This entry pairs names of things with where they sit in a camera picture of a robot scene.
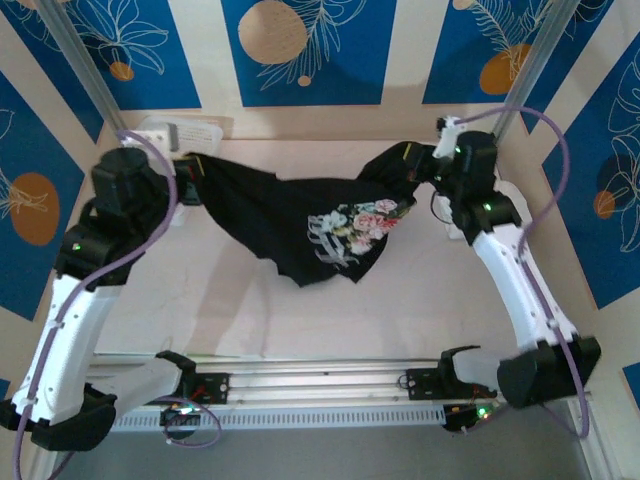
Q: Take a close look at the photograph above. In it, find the black floral print t-shirt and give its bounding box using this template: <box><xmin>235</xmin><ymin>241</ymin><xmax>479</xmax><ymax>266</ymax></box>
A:
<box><xmin>192</xmin><ymin>141</ymin><xmax>436</xmax><ymax>289</ymax></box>

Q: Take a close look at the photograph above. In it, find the white folded t-shirt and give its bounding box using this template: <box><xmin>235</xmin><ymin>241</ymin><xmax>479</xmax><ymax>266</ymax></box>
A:
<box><xmin>433</xmin><ymin>179</ymin><xmax>527</xmax><ymax>242</ymax></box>

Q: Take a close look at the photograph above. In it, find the white plastic mesh basket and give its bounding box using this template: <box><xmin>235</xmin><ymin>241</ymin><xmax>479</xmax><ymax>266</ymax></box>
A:
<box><xmin>132</xmin><ymin>115</ymin><xmax>225</xmax><ymax>156</ymax></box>

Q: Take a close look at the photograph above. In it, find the aluminium frame post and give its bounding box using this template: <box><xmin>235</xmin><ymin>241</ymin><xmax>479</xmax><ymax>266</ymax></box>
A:
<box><xmin>37</xmin><ymin>0</ymin><xmax>129</xmax><ymax>146</ymax></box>
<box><xmin>489</xmin><ymin>0</ymin><xmax>584</xmax><ymax>146</ymax></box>

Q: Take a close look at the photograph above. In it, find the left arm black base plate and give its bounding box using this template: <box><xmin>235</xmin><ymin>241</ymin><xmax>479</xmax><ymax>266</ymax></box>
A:
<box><xmin>192</xmin><ymin>372</ymin><xmax>230</xmax><ymax>405</ymax></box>

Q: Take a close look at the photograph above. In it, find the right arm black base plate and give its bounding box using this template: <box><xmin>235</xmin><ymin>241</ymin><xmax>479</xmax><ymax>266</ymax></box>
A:
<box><xmin>405</xmin><ymin>367</ymin><xmax>501</xmax><ymax>401</ymax></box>

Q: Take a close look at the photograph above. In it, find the aluminium rail frame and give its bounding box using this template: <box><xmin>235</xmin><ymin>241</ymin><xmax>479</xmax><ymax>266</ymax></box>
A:
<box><xmin>42</xmin><ymin>352</ymin><xmax>594</xmax><ymax>414</ymax></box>

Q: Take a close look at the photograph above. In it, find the white slotted cable duct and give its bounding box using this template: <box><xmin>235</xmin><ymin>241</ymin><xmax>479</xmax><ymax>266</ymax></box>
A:
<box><xmin>112</xmin><ymin>405</ymin><xmax>446</xmax><ymax>431</ymax></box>

